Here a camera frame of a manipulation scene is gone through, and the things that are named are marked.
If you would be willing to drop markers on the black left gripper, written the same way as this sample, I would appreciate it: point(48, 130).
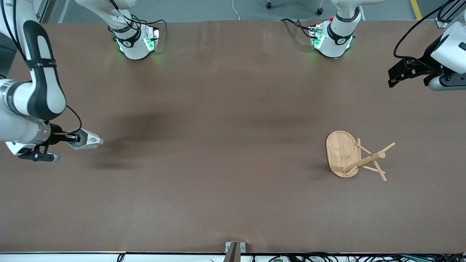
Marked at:
point(426, 64)

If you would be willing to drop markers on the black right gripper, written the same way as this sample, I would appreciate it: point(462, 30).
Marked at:
point(55, 131)

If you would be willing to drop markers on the white faceted cup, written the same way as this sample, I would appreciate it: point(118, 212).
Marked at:
point(89, 142)

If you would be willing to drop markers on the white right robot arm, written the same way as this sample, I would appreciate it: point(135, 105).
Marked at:
point(43, 91)

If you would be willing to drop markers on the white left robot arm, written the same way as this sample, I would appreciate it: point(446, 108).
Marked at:
point(336, 40)

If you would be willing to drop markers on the wooden cup rack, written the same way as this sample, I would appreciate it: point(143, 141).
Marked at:
point(342, 153)

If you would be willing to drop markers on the brown table cover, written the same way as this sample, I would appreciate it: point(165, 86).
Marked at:
point(218, 163)

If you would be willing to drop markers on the aluminium frame post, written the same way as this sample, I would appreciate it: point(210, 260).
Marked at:
point(441, 23)
point(43, 11)

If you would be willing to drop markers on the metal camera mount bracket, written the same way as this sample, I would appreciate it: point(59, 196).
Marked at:
point(233, 251)

